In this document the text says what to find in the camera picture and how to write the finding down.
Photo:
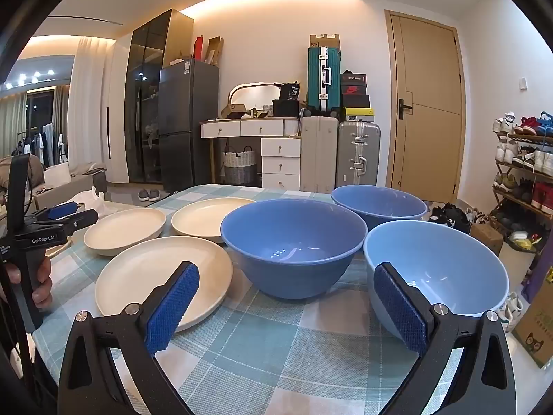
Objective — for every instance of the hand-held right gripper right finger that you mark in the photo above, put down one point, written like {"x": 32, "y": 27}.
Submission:
{"x": 399, "y": 307}

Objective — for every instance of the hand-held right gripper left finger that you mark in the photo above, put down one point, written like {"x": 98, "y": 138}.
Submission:
{"x": 173, "y": 307}

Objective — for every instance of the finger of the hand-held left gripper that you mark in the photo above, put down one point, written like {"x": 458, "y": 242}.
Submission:
{"x": 65, "y": 211}
{"x": 84, "y": 218}

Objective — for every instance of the cream plate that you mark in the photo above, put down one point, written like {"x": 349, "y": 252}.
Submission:
{"x": 207, "y": 220}
{"x": 125, "y": 235}
{"x": 160, "y": 276}

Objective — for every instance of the light blue bowl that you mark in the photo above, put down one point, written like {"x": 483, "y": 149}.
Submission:
{"x": 449, "y": 263}

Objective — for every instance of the person's left hand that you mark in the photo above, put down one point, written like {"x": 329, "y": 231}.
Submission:
{"x": 44, "y": 281}

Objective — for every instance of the white plastic bag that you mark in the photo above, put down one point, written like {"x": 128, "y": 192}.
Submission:
{"x": 93, "y": 201}

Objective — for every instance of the beige sofa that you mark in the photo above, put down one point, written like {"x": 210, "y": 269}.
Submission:
{"x": 56, "y": 181}

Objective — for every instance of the grey slipper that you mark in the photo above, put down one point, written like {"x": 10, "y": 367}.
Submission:
{"x": 144, "y": 194}
{"x": 154, "y": 195}

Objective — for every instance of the hanging clothes rack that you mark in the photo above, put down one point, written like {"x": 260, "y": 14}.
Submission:
{"x": 41, "y": 142}

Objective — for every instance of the scattered pile of sneakers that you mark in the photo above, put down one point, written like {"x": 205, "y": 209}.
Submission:
{"x": 449, "y": 216}

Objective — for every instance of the teal checked tablecloth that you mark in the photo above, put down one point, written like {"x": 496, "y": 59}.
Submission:
{"x": 268, "y": 354}

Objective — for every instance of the plain brown cardboard box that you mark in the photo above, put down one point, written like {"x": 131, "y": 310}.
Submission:
{"x": 486, "y": 237}

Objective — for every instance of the dark glass cabinet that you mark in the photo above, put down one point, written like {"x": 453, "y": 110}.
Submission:
{"x": 147, "y": 95}

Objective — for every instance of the printed cardboard box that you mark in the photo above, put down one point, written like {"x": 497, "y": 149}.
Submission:
{"x": 535, "y": 333}

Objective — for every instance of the cream waste bin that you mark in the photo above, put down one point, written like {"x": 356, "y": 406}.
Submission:
{"x": 520, "y": 238}

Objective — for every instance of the grey refrigerator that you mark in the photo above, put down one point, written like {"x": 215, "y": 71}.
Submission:
{"x": 185, "y": 116}

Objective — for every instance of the purple bag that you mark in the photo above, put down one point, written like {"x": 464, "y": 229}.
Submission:
{"x": 538, "y": 268}

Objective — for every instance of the silver suitcase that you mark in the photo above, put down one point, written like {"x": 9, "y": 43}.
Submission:
{"x": 357, "y": 155}

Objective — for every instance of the woven laundry basket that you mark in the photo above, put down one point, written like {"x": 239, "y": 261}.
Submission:
{"x": 239, "y": 164}

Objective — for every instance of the beige suitcase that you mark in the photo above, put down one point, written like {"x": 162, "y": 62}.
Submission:
{"x": 319, "y": 151}

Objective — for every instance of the white dressing table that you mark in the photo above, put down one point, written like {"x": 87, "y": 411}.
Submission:
{"x": 242, "y": 127}

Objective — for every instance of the white drawer unit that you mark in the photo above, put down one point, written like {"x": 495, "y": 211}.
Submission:
{"x": 281, "y": 160}

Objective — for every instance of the small open cardboard box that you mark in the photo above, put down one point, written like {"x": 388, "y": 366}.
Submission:
{"x": 235, "y": 111}

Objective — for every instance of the wooden door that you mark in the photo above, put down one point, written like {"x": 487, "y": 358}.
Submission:
{"x": 427, "y": 116}

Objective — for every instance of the black yellow shoe box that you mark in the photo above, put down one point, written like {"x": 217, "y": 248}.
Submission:
{"x": 358, "y": 114}

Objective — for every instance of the oval mirror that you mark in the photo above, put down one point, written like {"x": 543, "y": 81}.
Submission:
{"x": 255, "y": 97}

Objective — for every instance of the wooden shoe rack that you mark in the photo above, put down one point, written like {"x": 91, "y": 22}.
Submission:
{"x": 525, "y": 138}

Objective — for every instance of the plain black shoe box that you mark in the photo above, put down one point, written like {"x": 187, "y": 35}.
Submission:
{"x": 355, "y": 101}

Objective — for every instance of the rows of assorted shoes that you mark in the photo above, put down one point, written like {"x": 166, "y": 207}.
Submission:
{"x": 505, "y": 125}

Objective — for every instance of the tall open cardboard box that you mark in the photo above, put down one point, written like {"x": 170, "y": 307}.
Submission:
{"x": 214, "y": 52}

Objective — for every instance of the black storage box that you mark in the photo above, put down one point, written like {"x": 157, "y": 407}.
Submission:
{"x": 285, "y": 108}

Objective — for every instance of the black shoe box red label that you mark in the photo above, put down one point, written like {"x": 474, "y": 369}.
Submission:
{"x": 354, "y": 78}

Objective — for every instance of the black bag white label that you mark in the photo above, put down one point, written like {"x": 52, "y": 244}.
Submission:
{"x": 288, "y": 90}

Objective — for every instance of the teal suitcase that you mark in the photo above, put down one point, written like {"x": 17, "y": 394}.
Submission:
{"x": 324, "y": 78}

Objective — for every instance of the flat cardboard box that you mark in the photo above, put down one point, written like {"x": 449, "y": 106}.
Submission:
{"x": 324, "y": 39}

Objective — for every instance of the white light switch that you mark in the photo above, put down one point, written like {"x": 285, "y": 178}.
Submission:
{"x": 522, "y": 83}

